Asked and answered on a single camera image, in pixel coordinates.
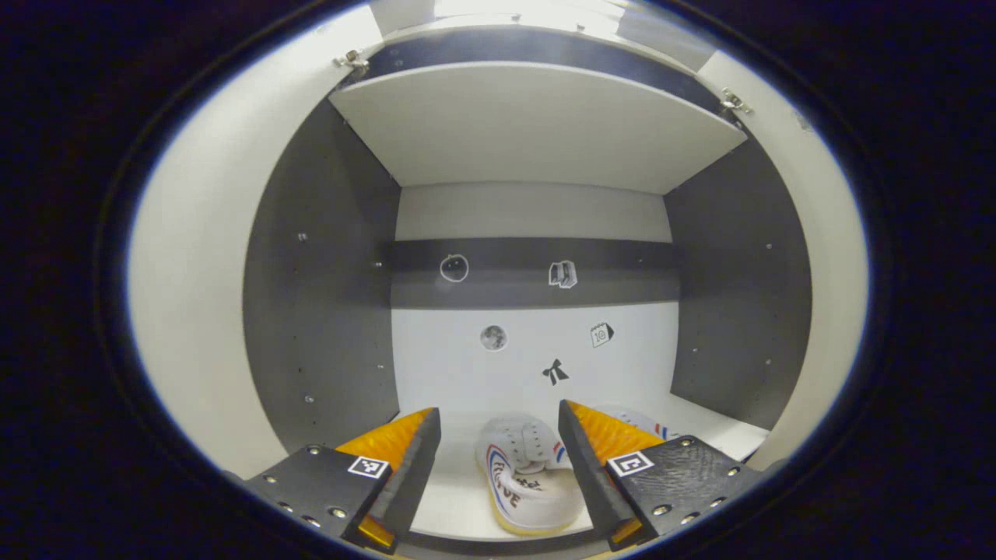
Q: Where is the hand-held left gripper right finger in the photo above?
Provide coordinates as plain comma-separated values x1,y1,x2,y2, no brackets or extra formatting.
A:
558,400,767,551

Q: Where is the white and grey shoe cabinet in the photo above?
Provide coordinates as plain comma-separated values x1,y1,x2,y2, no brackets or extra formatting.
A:
241,0,814,557

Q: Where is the white shoe cabinet door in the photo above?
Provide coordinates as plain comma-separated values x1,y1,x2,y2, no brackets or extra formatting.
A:
695,47,871,473
128,8,382,479

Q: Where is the white canvas shoe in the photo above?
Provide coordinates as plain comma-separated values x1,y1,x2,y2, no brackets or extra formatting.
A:
475,414,586,537
599,408,682,444

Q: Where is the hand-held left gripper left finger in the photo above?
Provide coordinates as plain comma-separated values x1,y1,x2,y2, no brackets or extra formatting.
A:
241,407,442,555

